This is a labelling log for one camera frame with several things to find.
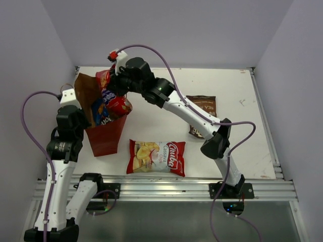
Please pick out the brown sea salt chip bag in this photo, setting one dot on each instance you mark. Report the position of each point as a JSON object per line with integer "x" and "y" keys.
{"x": 208, "y": 104}

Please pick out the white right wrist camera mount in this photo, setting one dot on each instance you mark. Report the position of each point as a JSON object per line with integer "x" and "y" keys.
{"x": 118, "y": 58}

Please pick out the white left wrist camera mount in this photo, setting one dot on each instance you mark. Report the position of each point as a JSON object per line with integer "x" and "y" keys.
{"x": 69, "y": 98}

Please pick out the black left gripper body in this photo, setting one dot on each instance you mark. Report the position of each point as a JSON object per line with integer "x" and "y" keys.
{"x": 84, "y": 124}

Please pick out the black left arm base bracket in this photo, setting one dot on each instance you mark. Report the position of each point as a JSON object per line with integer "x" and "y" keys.
{"x": 114, "y": 191}

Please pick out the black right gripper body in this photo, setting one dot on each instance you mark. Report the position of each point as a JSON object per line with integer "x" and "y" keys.
{"x": 122, "y": 83}

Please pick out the red brown paper bag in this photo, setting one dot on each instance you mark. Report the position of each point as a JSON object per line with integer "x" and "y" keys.
{"x": 103, "y": 139}

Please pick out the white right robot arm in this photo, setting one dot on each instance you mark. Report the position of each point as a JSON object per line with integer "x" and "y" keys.
{"x": 135, "y": 75}

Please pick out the blue Doritos chip bag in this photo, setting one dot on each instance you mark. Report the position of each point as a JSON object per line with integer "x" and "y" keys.
{"x": 100, "y": 113}

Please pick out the red white cassava chip bag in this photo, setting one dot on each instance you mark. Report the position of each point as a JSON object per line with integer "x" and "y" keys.
{"x": 167, "y": 157}

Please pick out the black right arm base bracket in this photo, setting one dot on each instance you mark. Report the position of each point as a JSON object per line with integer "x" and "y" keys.
{"x": 247, "y": 190}

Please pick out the red candy bag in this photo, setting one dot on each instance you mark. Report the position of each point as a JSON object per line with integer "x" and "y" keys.
{"x": 117, "y": 106}

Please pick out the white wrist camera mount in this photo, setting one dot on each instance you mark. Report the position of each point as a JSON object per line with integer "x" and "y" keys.
{"x": 69, "y": 98}
{"x": 118, "y": 58}

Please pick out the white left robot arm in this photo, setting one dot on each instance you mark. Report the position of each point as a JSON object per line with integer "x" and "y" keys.
{"x": 59, "y": 218}

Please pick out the aluminium table edge rail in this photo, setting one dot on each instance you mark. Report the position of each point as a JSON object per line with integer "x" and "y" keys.
{"x": 175, "y": 188}

